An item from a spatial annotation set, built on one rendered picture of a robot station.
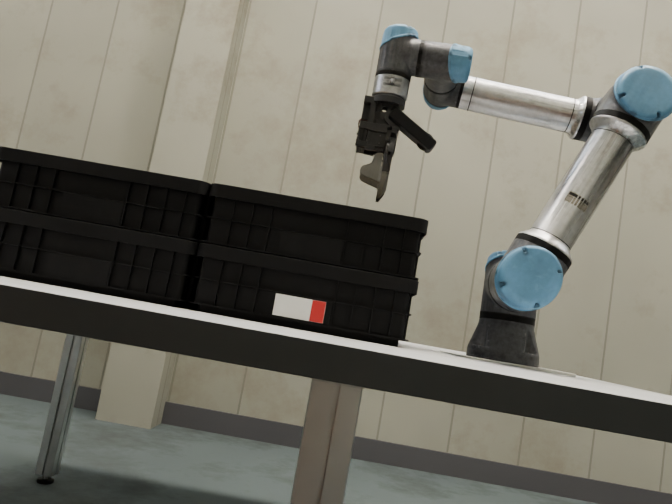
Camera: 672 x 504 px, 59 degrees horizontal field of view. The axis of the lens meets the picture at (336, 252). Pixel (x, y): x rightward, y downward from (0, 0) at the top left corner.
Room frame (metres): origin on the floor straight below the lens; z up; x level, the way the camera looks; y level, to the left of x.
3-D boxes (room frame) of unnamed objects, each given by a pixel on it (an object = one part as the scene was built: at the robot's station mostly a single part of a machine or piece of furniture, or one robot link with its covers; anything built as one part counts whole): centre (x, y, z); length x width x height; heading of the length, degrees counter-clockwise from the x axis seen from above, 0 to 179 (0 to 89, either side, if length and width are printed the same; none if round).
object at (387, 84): (1.21, -0.05, 1.22); 0.08 x 0.08 x 0.05
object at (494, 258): (1.28, -0.39, 0.87); 0.13 x 0.12 x 0.14; 173
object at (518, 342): (1.29, -0.39, 0.75); 0.15 x 0.15 x 0.10
